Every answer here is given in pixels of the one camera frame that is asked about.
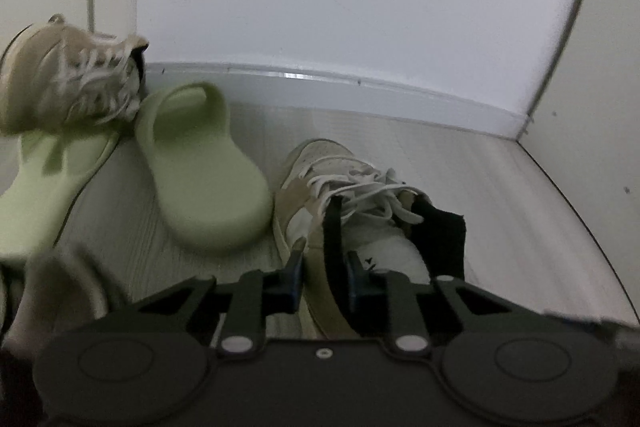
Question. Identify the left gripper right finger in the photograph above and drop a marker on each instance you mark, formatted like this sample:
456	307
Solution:
382	305

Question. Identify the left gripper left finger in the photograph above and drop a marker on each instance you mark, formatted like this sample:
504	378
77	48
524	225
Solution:
255	296

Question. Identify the beige jordan sneaker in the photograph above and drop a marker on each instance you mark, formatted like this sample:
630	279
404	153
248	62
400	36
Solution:
56	76
330	203

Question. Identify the black puma sneaker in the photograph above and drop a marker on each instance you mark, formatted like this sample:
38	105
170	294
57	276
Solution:
51	293

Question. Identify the light green slide sandal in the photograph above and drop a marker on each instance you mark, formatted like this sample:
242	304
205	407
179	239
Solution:
212	196
52	171

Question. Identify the white cabinet panel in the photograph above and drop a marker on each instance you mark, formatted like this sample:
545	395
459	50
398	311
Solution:
584	131

